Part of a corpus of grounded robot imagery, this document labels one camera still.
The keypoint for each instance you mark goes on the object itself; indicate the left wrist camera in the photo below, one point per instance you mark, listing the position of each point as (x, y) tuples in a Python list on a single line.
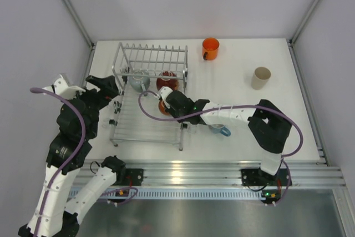
[(63, 87)]

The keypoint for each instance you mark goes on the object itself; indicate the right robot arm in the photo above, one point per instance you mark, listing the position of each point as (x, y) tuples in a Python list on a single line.
[(267, 123)]

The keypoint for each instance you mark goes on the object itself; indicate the grey-green ceramic mug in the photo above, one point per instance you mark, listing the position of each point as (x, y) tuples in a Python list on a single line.
[(140, 80)]

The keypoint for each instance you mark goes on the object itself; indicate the beige handleless cup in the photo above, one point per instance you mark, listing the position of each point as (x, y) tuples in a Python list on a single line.
[(260, 77)]

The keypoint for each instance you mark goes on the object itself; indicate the white wire dish rack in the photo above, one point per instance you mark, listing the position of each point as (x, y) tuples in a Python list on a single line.
[(130, 124)]

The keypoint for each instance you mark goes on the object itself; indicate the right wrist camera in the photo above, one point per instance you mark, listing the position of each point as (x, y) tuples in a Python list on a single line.
[(164, 92)]

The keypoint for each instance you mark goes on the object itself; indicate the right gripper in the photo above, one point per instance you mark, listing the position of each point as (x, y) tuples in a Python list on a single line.
[(168, 108)]

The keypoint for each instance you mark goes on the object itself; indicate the small dark orange cup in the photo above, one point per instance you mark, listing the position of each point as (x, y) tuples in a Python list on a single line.
[(162, 108)]

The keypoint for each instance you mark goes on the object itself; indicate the clear hook lower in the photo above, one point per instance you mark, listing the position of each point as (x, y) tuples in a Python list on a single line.
[(191, 129)]

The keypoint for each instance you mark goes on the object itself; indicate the blue mug white inside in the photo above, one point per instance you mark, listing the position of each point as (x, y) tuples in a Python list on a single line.
[(220, 129)]

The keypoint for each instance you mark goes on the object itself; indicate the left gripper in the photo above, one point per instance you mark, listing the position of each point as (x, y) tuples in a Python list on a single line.
[(107, 85)]

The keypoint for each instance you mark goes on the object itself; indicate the red cup white inside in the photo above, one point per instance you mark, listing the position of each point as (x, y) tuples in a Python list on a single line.
[(167, 80)]

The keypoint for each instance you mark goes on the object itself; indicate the orange mug black handle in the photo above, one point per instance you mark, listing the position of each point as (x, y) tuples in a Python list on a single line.
[(210, 48)]

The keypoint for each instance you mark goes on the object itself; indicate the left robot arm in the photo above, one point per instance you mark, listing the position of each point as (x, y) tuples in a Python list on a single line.
[(56, 214)]

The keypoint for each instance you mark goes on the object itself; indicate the slotted cable duct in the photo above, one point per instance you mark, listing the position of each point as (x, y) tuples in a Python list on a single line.
[(181, 194)]

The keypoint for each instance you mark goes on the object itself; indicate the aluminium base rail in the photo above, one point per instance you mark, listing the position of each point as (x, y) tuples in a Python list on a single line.
[(193, 174)]

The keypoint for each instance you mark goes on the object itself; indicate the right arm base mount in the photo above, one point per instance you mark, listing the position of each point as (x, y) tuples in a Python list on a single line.
[(256, 177)]

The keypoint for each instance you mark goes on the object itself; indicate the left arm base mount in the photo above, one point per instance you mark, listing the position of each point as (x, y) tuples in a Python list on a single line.
[(124, 176)]

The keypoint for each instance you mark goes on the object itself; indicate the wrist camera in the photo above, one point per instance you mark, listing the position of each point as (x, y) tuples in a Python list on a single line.
[(164, 92), (63, 87)]

